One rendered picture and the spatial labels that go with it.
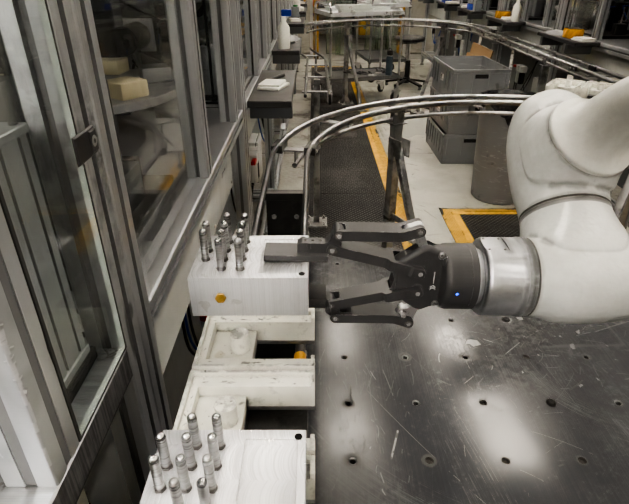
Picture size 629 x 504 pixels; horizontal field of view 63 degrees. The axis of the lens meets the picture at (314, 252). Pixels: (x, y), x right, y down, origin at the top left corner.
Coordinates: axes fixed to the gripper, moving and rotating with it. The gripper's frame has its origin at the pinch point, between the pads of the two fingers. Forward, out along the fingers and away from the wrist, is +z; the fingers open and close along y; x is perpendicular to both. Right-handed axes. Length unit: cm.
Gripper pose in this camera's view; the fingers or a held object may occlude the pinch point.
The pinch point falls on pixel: (293, 273)
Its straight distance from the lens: 58.0
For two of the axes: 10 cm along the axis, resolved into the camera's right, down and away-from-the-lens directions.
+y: 0.2, -8.7, -4.9
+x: 0.0, 4.9, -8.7
